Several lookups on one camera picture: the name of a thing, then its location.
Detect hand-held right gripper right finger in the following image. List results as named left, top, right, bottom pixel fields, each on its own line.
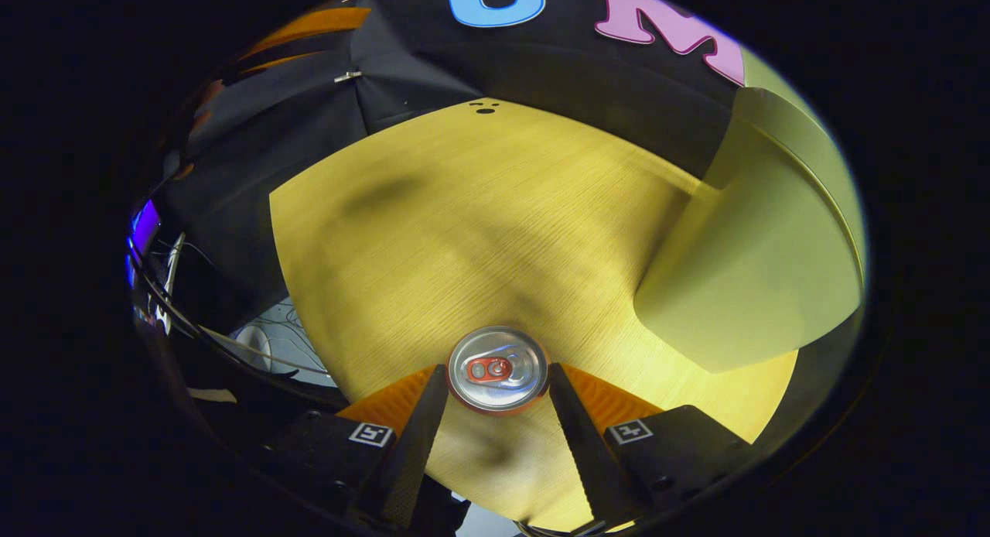
left=548, top=363, right=755, bottom=526

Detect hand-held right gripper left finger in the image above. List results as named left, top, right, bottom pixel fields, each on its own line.
left=263, top=364, right=449, bottom=530

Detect silver pop can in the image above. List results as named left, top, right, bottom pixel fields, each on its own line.
left=447, top=326, right=551, bottom=414

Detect pale green desktop garbage bin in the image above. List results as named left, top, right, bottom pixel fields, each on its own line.
left=634, top=46, right=867, bottom=373

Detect wooden desktop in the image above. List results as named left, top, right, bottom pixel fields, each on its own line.
left=268, top=97, right=799, bottom=534

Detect black backdrop cloth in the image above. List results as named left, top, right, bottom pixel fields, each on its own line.
left=155, top=0, right=747, bottom=329

